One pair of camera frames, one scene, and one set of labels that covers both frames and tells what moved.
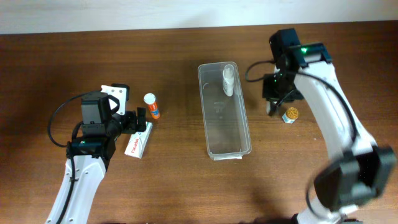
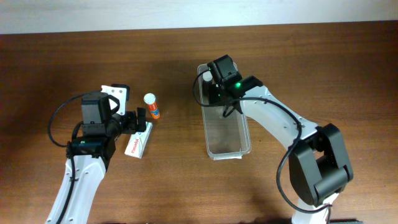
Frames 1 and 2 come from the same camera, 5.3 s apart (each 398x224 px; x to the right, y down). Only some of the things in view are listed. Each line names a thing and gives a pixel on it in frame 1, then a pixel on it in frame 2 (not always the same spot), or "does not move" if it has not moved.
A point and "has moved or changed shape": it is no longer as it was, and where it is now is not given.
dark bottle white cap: [268, 107] has moved or changed shape
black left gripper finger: [141, 119] does not move
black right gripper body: [280, 94] to [216, 95]
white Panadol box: [137, 141] does not move
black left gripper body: [134, 121] does not move
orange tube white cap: [150, 99] does not move
